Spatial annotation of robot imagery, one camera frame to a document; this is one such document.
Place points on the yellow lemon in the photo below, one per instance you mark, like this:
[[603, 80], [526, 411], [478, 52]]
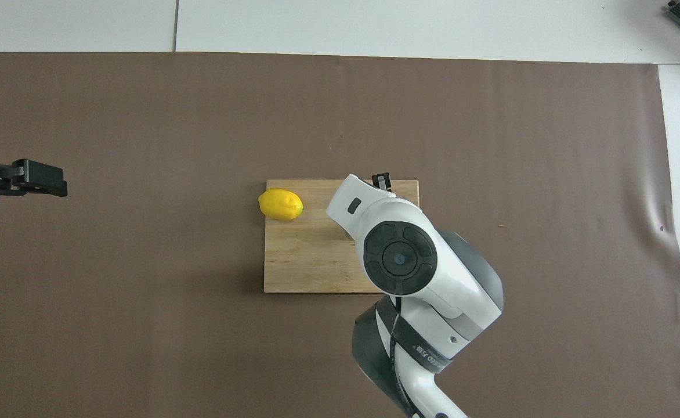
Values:
[[281, 204]]

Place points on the wooden cutting board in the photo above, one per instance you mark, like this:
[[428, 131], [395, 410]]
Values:
[[299, 255]]

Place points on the brown paper table mat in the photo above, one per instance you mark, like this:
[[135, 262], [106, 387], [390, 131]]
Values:
[[143, 290]]

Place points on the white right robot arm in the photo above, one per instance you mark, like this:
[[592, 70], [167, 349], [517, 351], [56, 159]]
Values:
[[427, 278]]

